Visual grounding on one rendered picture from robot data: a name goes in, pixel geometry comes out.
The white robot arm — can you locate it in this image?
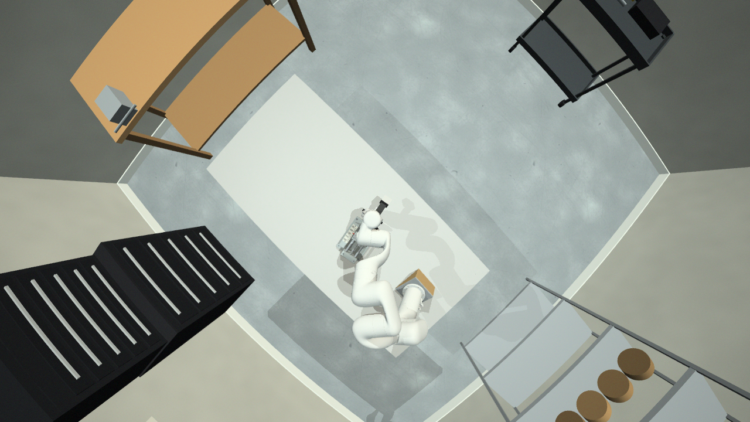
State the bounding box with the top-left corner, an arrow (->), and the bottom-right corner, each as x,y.
351,195 -> 428,349

